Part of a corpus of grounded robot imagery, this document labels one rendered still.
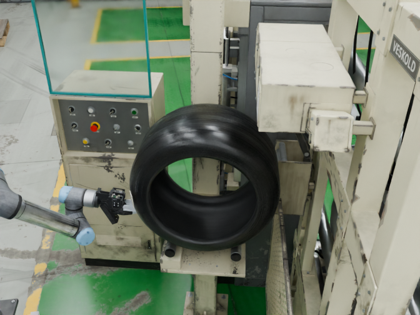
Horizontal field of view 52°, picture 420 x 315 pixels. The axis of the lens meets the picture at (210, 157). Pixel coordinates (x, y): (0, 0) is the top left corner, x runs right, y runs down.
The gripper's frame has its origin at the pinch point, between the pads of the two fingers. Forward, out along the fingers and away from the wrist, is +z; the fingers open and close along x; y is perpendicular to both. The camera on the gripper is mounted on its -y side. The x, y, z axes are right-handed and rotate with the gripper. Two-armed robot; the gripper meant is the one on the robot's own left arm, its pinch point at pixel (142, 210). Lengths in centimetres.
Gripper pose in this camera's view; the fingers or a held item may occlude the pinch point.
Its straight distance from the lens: 190.7
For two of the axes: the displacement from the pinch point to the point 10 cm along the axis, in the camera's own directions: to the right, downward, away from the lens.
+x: 0.8, -5.2, 8.5
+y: 1.4, -8.4, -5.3
